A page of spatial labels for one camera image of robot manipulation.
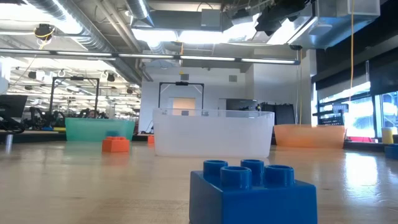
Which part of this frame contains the long blue toy block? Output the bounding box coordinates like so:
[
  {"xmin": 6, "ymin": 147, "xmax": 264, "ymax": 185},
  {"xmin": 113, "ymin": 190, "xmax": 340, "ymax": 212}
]
[{"xmin": 384, "ymin": 143, "xmax": 398, "ymax": 161}]

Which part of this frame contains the round silver ventilation duct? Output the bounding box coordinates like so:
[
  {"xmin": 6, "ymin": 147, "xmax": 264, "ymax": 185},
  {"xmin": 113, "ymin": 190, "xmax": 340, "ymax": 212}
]
[{"xmin": 26, "ymin": 0, "xmax": 147, "ymax": 86}]

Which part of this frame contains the black computer monitor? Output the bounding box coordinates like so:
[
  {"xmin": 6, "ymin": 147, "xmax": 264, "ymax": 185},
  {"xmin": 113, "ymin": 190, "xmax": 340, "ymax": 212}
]
[{"xmin": 0, "ymin": 94, "xmax": 29, "ymax": 119}]

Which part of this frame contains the black yellow cable reel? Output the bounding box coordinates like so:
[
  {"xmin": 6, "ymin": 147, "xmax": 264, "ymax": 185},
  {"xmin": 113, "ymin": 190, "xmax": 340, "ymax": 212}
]
[{"xmin": 33, "ymin": 22, "xmax": 57, "ymax": 42}]

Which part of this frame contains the silver ceiling duct box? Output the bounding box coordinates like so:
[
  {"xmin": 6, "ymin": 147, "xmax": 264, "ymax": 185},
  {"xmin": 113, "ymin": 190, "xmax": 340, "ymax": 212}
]
[{"xmin": 287, "ymin": 0, "xmax": 382, "ymax": 51}]

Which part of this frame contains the green translucent plastic bin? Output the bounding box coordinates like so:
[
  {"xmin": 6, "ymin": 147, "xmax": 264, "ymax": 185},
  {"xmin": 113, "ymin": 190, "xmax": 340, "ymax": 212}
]
[{"xmin": 64, "ymin": 117, "xmax": 136, "ymax": 142}]

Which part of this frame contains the black cabinet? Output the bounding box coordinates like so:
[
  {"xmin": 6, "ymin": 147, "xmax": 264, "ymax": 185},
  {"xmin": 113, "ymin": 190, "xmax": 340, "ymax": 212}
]
[{"xmin": 260, "ymin": 102, "xmax": 296, "ymax": 126}]

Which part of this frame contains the black gantry frame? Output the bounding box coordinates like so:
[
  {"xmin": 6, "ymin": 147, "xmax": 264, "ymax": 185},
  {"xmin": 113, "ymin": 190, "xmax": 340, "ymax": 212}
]
[
  {"xmin": 49, "ymin": 76, "xmax": 101, "ymax": 121},
  {"xmin": 158, "ymin": 81, "xmax": 205, "ymax": 110}
]

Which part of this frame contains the orange translucent plastic bin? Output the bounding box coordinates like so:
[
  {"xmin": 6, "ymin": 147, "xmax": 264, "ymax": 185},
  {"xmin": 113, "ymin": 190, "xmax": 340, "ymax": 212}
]
[{"xmin": 273, "ymin": 124, "xmax": 346, "ymax": 149}]

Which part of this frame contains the clear plastic bin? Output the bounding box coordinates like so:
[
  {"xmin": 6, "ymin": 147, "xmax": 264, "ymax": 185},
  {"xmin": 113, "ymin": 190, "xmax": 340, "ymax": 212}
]
[{"xmin": 152, "ymin": 108, "xmax": 275, "ymax": 159}]

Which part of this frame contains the long ceiling light bar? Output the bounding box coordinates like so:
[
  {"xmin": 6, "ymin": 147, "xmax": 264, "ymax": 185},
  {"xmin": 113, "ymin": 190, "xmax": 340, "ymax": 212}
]
[{"xmin": 0, "ymin": 47, "xmax": 301, "ymax": 66}]

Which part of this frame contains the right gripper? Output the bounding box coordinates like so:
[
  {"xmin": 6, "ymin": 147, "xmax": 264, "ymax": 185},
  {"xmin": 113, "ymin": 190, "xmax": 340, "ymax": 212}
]
[{"xmin": 254, "ymin": 0, "xmax": 312, "ymax": 37}]

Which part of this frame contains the hanging yellow cable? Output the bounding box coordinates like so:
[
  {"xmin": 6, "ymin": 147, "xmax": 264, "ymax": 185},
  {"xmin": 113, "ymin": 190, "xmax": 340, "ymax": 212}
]
[{"xmin": 349, "ymin": 0, "xmax": 356, "ymax": 102}]

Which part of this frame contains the black background robot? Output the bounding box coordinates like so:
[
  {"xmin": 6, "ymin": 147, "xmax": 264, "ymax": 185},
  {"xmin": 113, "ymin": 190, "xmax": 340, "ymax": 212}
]
[{"xmin": 21, "ymin": 106, "xmax": 67, "ymax": 130}]

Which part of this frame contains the yellow cylinder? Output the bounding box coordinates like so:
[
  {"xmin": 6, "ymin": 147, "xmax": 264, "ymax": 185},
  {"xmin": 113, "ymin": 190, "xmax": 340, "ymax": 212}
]
[{"xmin": 381, "ymin": 126, "xmax": 395, "ymax": 145}]

